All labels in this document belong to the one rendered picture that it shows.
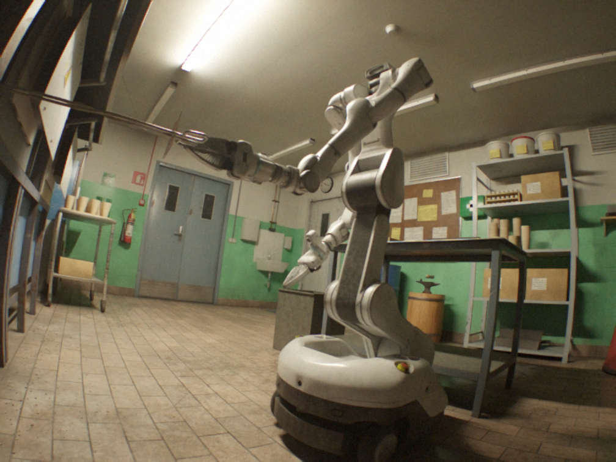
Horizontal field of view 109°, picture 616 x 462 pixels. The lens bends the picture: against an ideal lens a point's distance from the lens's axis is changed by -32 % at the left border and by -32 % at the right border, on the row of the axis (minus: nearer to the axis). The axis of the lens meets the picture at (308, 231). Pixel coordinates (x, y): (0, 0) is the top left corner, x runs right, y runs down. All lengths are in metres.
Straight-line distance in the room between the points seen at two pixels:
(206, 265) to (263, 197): 1.63
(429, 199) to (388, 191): 3.30
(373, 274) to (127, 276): 4.29
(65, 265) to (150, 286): 2.10
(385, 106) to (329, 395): 0.92
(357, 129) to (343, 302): 0.58
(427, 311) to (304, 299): 1.60
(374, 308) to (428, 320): 2.53
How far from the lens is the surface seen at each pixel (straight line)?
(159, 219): 5.15
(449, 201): 4.26
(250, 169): 0.85
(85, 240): 4.96
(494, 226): 3.52
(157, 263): 5.13
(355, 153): 1.53
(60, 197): 4.03
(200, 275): 5.35
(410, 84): 1.18
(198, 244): 5.32
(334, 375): 0.97
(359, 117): 1.07
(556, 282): 3.33
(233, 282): 5.57
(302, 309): 2.41
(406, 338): 1.25
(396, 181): 1.18
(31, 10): 0.39
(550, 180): 3.51
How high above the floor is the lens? 0.59
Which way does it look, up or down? 9 degrees up
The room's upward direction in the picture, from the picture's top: 6 degrees clockwise
